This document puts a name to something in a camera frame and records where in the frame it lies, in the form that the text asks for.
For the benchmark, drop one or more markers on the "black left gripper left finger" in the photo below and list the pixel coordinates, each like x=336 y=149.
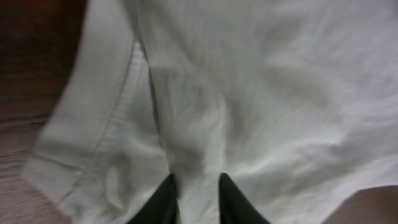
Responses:
x=161 y=208

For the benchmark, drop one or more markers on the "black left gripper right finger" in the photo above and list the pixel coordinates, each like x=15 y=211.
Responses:
x=234 y=207

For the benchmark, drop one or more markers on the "white t-shirt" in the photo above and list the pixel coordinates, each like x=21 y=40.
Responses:
x=296 y=100

